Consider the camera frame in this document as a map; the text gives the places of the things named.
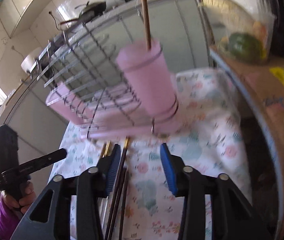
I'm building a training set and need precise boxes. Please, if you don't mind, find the light wooden chopstick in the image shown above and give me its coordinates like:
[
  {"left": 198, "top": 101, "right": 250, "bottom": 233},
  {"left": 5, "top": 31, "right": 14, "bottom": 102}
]
[{"left": 141, "top": 0, "right": 152, "bottom": 50}]

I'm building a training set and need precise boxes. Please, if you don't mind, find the left hand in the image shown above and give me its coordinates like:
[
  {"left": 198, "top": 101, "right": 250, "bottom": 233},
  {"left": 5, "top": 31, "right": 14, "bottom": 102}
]
[{"left": 1, "top": 181, "right": 36, "bottom": 214}]

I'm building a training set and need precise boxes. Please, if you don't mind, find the dark chopstick gold band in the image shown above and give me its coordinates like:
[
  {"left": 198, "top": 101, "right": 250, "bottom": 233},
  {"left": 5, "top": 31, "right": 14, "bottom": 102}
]
[{"left": 105, "top": 137, "right": 130, "bottom": 239}]

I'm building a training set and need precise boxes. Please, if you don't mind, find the floral bear print cloth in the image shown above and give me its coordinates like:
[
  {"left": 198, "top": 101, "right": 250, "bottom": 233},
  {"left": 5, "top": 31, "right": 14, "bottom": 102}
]
[{"left": 51, "top": 68, "right": 252, "bottom": 239}]

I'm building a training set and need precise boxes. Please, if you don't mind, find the pink drip tray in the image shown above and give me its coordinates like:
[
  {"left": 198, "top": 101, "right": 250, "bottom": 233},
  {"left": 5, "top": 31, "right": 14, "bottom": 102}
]
[{"left": 45, "top": 82, "right": 180, "bottom": 139}]

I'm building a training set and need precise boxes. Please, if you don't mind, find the pink utensil holder cup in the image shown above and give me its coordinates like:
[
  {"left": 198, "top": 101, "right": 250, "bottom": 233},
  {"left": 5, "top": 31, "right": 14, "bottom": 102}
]
[{"left": 117, "top": 39, "right": 177, "bottom": 121}]

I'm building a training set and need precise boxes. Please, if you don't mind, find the cardboard box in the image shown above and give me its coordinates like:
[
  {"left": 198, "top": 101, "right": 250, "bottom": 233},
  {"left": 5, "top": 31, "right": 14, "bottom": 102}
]
[{"left": 210, "top": 46, "right": 284, "bottom": 239}]

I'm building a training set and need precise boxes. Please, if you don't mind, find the green bell pepper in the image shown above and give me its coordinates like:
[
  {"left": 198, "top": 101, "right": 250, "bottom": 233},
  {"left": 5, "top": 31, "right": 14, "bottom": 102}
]
[{"left": 227, "top": 33, "right": 265, "bottom": 62}]

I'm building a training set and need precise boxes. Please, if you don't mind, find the plastic bag of vegetables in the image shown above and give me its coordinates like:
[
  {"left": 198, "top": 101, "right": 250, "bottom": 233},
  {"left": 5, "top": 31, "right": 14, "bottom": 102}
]
[{"left": 201, "top": 0, "right": 275, "bottom": 64}]

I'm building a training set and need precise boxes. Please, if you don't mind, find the steel wire dish rack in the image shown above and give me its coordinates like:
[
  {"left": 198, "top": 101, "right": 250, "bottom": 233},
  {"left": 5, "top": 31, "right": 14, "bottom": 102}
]
[{"left": 22, "top": 12, "right": 181, "bottom": 133}]

